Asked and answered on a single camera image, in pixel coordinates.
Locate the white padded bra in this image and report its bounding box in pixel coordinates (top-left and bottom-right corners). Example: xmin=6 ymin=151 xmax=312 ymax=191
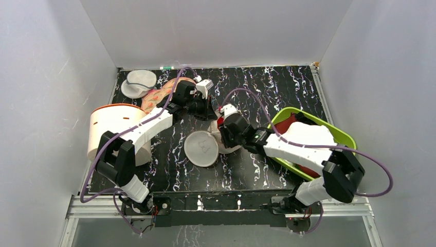
xmin=282 ymin=122 xmax=337 ymax=146

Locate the floral mesh laundry bag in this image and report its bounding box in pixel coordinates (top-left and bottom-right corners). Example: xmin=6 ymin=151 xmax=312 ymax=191
xmin=141 ymin=79 xmax=176 ymax=114

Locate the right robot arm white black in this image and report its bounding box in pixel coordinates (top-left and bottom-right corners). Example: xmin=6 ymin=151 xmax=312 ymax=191
xmin=218 ymin=113 xmax=365 ymax=214

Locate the purple cable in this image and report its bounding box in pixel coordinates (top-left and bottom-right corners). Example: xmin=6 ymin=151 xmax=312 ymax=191
xmin=80 ymin=66 xmax=202 ymax=236
xmin=221 ymin=87 xmax=394 ymax=235

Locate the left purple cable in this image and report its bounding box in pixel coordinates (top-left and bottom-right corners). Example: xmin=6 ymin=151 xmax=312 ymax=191
xmin=80 ymin=66 xmax=202 ymax=236

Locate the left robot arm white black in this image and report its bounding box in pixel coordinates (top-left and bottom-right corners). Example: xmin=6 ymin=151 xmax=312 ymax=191
xmin=94 ymin=79 xmax=217 ymax=214

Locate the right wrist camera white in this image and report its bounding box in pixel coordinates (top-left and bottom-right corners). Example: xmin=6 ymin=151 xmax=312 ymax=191
xmin=219 ymin=104 xmax=238 ymax=120

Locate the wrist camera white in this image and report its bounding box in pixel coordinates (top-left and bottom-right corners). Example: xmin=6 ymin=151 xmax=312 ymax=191
xmin=195 ymin=79 xmax=213 ymax=99
xmin=219 ymin=104 xmax=238 ymax=120

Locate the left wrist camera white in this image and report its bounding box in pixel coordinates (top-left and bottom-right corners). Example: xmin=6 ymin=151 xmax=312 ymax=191
xmin=195 ymin=79 xmax=213 ymax=99

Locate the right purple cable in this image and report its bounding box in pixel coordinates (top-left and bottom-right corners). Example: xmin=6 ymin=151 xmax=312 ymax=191
xmin=221 ymin=87 xmax=394 ymax=235

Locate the small white grey-trimmed laundry bag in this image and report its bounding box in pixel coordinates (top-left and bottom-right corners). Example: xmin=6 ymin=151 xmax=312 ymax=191
xmin=120 ymin=69 xmax=157 ymax=99

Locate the red garment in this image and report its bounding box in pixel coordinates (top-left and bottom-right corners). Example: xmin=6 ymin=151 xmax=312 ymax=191
xmin=275 ymin=113 xmax=320 ymax=178

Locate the white mesh laundry bag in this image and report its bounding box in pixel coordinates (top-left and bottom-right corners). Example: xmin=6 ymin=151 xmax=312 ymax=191
xmin=184 ymin=110 xmax=241 ymax=168

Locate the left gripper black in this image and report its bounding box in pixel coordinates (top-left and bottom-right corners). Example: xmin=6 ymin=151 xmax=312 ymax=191
xmin=184 ymin=95 xmax=217 ymax=122

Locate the white cylindrical basket orange rim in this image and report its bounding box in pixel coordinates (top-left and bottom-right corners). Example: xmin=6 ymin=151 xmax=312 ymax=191
xmin=87 ymin=103 xmax=146 ymax=161

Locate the green plastic basin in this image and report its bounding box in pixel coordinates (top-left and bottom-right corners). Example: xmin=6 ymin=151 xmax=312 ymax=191
xmin=271 ymin=107 xmax=357 ymax=181

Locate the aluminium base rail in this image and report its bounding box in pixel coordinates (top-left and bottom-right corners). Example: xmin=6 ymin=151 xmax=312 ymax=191
xmin=60 ymin=190 xmax=382 ymax=246

